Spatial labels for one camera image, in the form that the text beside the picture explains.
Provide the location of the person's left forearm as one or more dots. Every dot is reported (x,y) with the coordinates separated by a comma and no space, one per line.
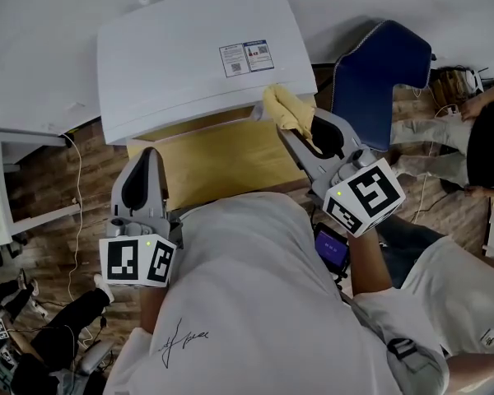
(152,309)

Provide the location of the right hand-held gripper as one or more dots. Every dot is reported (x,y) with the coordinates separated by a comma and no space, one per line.
(370,196)

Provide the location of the grey office chair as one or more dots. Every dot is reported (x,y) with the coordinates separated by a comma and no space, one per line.
(94,356)

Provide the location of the white appliance box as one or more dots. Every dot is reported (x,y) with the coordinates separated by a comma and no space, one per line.
(169,68)

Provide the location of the yellow cloth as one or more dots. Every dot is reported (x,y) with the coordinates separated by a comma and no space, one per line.
(288,109)

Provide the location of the person's white shirt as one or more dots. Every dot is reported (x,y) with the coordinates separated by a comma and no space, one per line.
(251,294)

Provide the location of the blue chair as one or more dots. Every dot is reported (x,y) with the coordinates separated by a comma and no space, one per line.
(374,80)

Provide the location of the white router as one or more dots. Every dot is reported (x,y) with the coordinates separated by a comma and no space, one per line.
(474,80)

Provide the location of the person's right forearm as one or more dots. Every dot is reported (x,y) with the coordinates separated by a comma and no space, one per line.
(368,261)

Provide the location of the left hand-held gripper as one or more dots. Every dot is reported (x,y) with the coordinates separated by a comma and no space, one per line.
(123,261)

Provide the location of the black device with purple screen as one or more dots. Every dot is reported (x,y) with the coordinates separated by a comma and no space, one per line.
(331,247)

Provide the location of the brown cardboard box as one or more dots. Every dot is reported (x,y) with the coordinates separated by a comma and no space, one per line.
(448,86)

